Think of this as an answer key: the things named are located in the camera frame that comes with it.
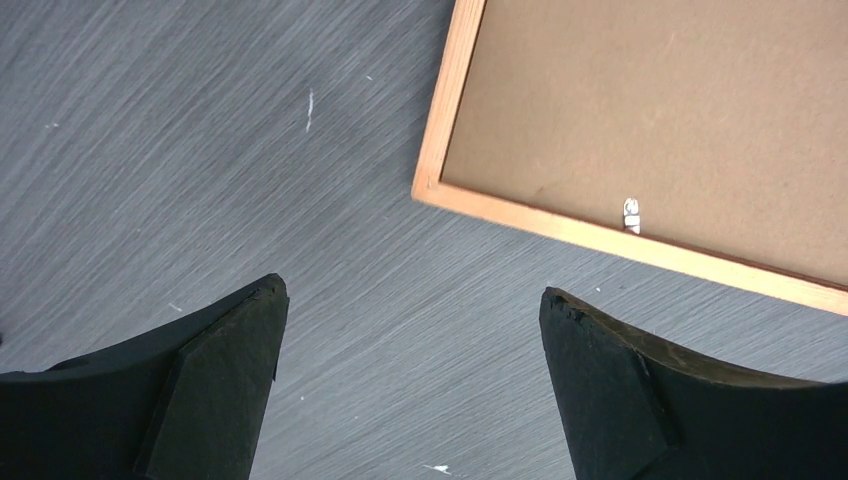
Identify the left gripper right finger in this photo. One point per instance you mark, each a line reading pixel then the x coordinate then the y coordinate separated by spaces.
pixel 636 406

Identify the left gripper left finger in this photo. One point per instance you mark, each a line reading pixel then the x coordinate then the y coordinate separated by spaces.
pixel 185 400

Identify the orange wooden picture frame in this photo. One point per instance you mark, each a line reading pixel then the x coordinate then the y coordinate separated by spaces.
pixel 428 187

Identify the brown cardboard backing board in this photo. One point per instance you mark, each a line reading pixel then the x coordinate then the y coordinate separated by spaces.
pixel 725 120

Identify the silver frame turn clip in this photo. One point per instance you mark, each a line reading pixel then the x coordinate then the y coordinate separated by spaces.
pixel 631 216

